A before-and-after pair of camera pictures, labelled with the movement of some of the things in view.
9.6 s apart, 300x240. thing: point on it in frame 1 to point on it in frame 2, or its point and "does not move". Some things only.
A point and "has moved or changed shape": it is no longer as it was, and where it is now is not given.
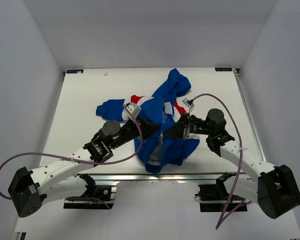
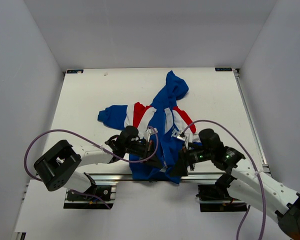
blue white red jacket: x=160 y=148 has moved or changed shape
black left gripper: x=147 y=129 to x=148 y=151
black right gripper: x=177 y=130 to x=180 y=168
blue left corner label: x=74 y=71 does not move
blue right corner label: x=223 y=69 does not move
